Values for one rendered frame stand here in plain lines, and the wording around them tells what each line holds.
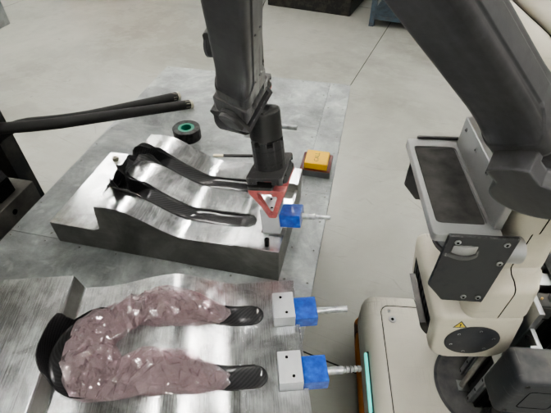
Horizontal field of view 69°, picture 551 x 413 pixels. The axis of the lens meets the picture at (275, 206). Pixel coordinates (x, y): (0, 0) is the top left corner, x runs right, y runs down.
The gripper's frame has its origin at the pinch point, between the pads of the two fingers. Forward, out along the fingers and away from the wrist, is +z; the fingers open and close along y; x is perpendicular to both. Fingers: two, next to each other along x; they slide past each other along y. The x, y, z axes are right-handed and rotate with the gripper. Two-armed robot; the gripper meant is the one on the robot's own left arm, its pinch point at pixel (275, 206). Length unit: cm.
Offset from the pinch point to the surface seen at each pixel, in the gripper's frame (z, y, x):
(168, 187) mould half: -1.3, -3.8, -24.4
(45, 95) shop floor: 35, -187, -223
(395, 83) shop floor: 60, -263, 30
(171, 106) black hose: -4, -48, -44
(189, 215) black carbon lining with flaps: 3.2, -0.3, -19.0
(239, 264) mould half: 10.6, 5.6, -7.4
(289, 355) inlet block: 10.5, 25.1, 6.7
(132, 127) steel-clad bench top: 0, -40, -54
